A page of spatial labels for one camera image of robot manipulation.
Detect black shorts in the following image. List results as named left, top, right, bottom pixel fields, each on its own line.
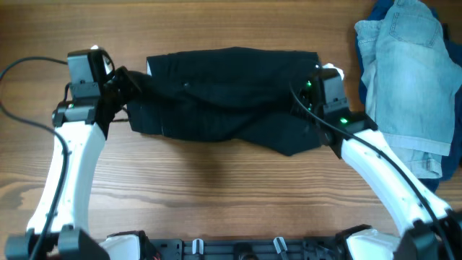
left=127, top=47, right=321, bottom=156

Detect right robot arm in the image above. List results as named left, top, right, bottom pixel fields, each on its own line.
left=289, top=68, right=461, bottom=259

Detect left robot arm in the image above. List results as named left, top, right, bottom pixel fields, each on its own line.
left=5, top=46, right=155, bottom=259

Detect light blue denim shorts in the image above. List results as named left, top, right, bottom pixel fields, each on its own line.
left=354, top=0, right=462, bottom=180

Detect black left camera cable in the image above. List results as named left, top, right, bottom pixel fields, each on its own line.
left=0, top=56, right=70, bottom=260

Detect black camera cable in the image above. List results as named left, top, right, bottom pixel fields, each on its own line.
left=0, top=56, right=70, bottom=260
left=288, top=81, right=456, bottom=260

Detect black right camera cable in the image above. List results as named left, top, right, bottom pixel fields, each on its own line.
left=288, top=81, right=456, bottom=260

